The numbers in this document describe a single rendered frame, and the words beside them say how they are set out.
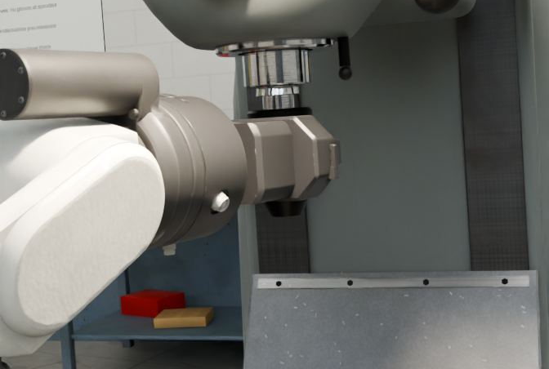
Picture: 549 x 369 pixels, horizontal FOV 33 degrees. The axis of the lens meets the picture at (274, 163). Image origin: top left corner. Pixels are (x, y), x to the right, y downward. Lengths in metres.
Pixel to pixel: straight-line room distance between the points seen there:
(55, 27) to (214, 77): 1.03
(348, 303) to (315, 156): 0.46
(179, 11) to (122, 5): 4.83
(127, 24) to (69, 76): 4.95
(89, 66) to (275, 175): 0.16
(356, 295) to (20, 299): 0.67
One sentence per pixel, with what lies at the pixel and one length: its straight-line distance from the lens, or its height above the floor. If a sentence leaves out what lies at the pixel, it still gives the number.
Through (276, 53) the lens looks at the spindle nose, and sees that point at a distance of 0.64.
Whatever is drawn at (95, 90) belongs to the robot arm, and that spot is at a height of 1.28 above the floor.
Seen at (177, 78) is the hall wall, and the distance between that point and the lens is 5.27.
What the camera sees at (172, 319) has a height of 0.27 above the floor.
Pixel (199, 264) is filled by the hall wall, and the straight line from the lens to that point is 5.29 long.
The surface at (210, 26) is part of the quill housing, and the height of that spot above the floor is 1.32.
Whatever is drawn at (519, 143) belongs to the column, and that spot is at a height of 1.21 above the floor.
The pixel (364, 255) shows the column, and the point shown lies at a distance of 1.05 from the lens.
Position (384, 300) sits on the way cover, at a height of 1.05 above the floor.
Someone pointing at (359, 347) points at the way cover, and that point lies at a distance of 1.02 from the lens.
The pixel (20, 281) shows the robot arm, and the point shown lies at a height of 1.20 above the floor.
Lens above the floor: 1.26
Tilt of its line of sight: 3 degrees down
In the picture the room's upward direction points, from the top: 4 degrees counter-clockwise
